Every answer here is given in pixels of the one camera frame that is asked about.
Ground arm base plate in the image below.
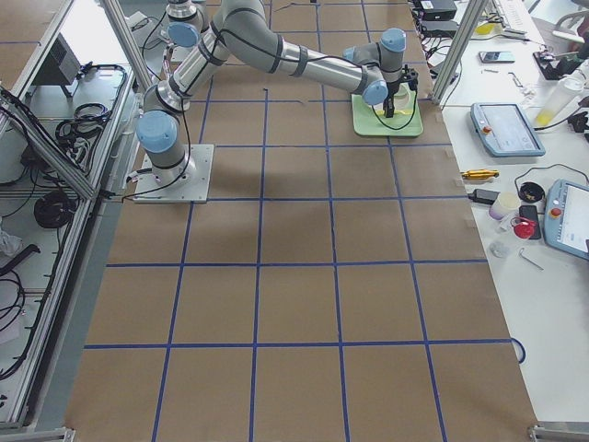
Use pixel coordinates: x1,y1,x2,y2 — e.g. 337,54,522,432
132,144,214,204

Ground yellow plastic fork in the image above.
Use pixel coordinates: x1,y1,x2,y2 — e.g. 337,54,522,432
375,109,413,118

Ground squeeze bottle yellow liquid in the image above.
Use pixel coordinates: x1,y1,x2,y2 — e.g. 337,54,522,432
535,76,584,128

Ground white paper cup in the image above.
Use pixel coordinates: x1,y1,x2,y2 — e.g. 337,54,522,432
489,192,521,220

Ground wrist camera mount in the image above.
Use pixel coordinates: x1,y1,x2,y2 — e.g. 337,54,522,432
401,64,419,92

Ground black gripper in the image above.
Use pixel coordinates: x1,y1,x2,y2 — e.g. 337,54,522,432
383,80,400,118

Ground white round plate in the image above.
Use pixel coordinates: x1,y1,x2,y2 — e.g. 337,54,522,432
394,83,413,109

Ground teach pendant tablet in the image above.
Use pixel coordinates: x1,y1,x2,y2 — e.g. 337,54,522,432
470,102,546,157

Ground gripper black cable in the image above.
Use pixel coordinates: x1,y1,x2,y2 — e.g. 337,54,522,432
370,64,420,133

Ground black smartphone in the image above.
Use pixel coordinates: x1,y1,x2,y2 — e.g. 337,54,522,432
478,51,515,64

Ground right frame post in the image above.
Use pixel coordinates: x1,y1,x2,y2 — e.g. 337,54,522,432
431,0,487,104

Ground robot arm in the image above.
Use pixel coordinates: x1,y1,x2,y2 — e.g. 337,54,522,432
136,1,406,181
166,0,209,32

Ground red round cap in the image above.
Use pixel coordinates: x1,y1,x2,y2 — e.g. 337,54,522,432
511,216,537,239

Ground light green tray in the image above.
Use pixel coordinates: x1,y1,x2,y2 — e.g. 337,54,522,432
352,91,423,137

